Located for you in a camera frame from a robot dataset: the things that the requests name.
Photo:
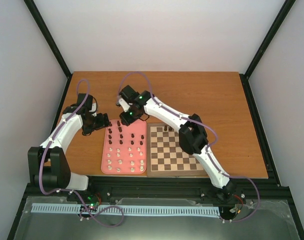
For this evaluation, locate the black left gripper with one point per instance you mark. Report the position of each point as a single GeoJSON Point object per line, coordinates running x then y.
{"type": "Point", "coordinates": [101, 124]}

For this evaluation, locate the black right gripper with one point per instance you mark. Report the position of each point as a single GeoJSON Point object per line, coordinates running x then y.
{"type": "Point", "coordinates": [128, 121]}

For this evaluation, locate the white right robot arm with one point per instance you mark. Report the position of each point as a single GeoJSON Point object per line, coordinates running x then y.
{"type": "Point", "coordinates": [193, 138]}

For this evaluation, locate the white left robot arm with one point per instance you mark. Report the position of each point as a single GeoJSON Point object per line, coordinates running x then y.
{"type": "Point", "coordinates": [47, 163]}

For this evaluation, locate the wooden chess board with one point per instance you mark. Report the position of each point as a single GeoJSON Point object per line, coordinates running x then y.
{"type": "Point", "coordinates": [165, 158]}

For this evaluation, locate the pink plastic tray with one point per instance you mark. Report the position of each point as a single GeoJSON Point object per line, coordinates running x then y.
{"type": "Point", "coordinates": [137, 128]}

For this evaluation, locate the black aluminium frame rail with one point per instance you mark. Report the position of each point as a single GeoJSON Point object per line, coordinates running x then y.
{"type": "Point", "coordinates": [200, 190]}

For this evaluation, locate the light blue cable duct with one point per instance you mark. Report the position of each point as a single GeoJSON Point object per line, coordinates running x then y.
{"type": "Point", "coordinates": [128, 210]}

